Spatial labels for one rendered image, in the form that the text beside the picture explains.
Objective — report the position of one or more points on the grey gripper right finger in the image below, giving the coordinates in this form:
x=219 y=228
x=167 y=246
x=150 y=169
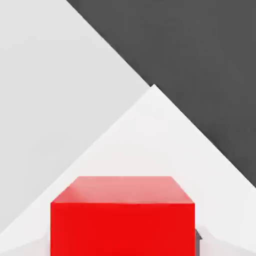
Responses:
x=208 y=249

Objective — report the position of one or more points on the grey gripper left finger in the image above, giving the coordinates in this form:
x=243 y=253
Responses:
x=41 y=250

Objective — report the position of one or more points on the small red cube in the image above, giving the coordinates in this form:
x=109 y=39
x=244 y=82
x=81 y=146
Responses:
x=122 y=228

